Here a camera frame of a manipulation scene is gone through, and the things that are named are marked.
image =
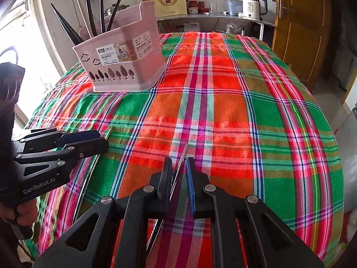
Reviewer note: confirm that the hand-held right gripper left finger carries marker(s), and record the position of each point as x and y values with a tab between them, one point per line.
168	184

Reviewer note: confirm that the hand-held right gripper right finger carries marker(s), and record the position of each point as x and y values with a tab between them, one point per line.
191	184

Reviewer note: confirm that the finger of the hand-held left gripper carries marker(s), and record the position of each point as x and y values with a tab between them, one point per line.
92	147
81	137

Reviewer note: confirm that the metal chopstick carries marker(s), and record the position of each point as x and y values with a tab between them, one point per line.
183	153
110	132

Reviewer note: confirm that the pink plastic utensil basket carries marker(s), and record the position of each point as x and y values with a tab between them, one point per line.
139	69

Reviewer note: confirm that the black chopstick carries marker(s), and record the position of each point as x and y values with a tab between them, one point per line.
102	5
75	33
88	2
60	16
118	0

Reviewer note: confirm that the wooden chopstick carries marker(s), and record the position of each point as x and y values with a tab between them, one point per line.
83	14

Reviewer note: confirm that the person's left hand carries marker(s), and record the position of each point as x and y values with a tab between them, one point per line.
28	212

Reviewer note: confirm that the plaid tablecloth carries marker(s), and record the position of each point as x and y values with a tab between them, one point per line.
223	117

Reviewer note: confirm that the bright window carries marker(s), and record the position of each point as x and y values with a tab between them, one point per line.
16	33

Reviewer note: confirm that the stainless steel steamer pot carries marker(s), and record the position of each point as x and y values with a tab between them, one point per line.
122	7

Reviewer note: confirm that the clear plastic bag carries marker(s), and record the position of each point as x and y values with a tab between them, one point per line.
235	29

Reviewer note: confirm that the brown paper bag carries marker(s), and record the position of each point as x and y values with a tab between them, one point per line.
167	0

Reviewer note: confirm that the stainless steel table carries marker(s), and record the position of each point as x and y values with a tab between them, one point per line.
212	17

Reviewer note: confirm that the red lidded jar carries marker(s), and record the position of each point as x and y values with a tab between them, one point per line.
203	7
193	7

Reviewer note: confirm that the clear drinking glass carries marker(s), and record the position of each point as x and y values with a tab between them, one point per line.
213	8

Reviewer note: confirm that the pale blue lidded container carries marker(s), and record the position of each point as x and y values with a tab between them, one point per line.
233	5

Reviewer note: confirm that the white electric kettle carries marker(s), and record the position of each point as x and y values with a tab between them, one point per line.
251	8

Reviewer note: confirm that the wooden door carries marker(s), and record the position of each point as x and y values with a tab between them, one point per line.
301	28

